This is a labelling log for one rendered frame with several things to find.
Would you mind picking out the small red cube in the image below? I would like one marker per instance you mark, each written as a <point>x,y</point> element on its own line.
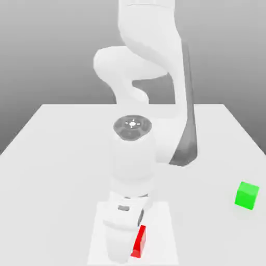
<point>139,245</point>

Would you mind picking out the small green cube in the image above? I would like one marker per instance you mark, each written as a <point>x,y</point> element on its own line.
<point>246,196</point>

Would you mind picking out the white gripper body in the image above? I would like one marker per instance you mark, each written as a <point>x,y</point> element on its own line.
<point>119,241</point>

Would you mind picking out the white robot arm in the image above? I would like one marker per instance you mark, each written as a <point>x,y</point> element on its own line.
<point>145,52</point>

